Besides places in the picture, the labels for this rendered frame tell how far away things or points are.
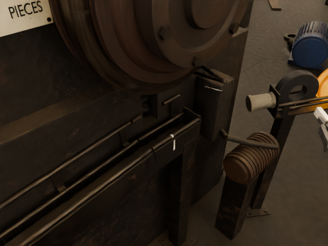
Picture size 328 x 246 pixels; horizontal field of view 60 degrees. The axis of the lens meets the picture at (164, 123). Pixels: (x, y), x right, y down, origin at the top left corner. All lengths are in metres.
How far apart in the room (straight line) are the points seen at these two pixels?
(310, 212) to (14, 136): 1.42
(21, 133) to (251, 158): 0.74
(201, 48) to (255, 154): 0.57
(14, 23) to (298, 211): 1.48
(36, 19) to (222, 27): 0.37
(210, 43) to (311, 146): 1.51
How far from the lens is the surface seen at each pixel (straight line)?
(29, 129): 0.67
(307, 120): 2.25
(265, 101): 1.07
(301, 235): 1.59
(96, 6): 0.49
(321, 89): 1.16
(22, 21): 0.61
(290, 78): 1.07
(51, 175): 0.74
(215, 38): 0.64
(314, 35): 2.73
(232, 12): 0.66
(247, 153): 1.07
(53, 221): 0.72
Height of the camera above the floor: 1.27
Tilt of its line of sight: 40 degrees down
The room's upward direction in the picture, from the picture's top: straight up
